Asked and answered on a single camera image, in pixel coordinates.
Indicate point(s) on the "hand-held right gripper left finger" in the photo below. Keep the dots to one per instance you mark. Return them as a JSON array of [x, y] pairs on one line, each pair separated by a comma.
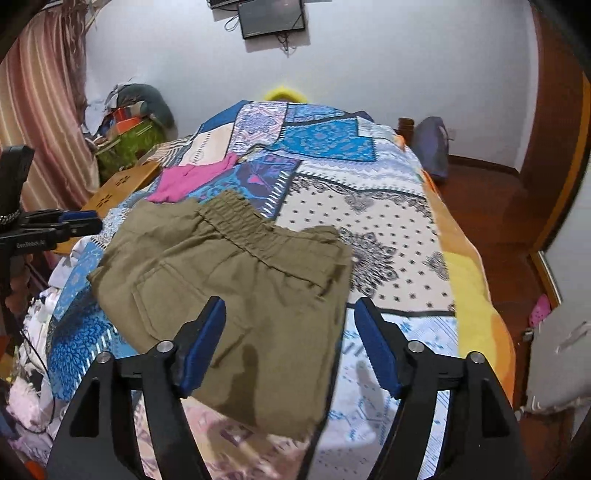
[[203, 346]]

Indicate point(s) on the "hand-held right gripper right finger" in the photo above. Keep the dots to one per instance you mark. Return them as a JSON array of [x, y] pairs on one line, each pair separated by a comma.
[[378, 346]]

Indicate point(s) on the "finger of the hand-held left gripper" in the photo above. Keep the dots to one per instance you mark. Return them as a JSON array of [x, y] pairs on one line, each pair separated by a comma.
[[78, 215], [81, 228]]

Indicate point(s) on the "olive green pants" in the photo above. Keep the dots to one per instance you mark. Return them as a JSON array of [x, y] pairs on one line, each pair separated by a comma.
[[240, 286]]

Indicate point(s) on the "wooden lap desk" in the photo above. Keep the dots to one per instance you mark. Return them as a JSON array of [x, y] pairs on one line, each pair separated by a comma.
[[124, 182]]

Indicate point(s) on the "striped pink curtain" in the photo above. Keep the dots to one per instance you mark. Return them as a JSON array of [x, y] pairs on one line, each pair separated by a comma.
[[41, 106]]

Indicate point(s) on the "green patterned bag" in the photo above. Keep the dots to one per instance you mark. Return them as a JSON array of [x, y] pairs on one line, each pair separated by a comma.
[[127, 147]]

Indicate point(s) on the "clutter of clothes and boxes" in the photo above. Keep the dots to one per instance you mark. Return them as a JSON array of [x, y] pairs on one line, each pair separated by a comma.
[[115, 113]]

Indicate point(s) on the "orange yellow blanket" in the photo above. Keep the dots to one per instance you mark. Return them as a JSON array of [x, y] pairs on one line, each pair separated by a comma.
[[471, 286]]

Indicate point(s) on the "pink cloth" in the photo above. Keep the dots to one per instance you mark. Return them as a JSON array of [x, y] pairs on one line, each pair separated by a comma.
[[184, 180]]

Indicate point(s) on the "blue patchwork blanket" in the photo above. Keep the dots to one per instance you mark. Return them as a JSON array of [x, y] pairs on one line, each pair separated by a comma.
[[378, 221]]

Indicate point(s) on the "grey plush pillow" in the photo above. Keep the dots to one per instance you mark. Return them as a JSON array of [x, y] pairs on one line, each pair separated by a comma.
[[157, 104]]

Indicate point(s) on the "pink slipper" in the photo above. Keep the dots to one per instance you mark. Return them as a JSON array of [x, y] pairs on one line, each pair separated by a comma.
[[541, 311]]

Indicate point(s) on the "pile of white clothes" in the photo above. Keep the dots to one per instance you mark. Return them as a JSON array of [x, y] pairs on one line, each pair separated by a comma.
[[32, 397]]

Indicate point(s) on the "grey cloth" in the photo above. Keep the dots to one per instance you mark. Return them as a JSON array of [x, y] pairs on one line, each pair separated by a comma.
[[558, 364]]

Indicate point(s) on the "grey backpack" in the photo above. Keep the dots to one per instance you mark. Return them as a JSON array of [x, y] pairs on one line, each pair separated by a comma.
[[431, 147]]

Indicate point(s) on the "yellow curved headboard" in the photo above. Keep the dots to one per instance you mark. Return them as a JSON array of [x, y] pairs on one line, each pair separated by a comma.
[[286, 92]]

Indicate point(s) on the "brown wooden door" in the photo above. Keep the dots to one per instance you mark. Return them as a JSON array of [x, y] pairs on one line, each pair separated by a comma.
[[554, 129]]

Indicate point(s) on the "black wall television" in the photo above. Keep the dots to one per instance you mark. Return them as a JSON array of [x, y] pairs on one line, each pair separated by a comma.
[[224, 2]]

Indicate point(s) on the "small black wall monitor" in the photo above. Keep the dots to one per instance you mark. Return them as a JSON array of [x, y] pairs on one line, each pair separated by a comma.
[[272, 16]]

